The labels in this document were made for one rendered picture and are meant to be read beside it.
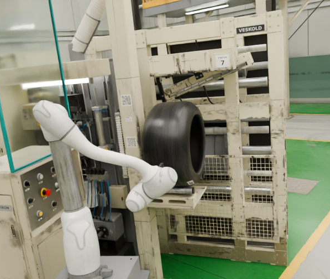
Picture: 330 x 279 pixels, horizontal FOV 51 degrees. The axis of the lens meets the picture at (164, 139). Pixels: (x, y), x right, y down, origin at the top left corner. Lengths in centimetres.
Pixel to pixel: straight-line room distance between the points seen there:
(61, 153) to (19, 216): 45
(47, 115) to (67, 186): 41
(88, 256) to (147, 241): 102
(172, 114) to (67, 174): 75
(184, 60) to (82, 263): 147
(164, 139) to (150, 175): 53
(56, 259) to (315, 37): 1025
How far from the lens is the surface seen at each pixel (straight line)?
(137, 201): 166
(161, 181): 159
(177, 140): 207
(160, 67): 251
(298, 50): 1161
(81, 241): 167
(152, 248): 267
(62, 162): 178
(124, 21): 232
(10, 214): 204
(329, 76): 1130
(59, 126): 159
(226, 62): 238
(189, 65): 244
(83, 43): 282
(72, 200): 183
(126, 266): 185
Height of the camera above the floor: 175
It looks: 13 degrees down
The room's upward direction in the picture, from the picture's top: 6 degrees counter-clockwise
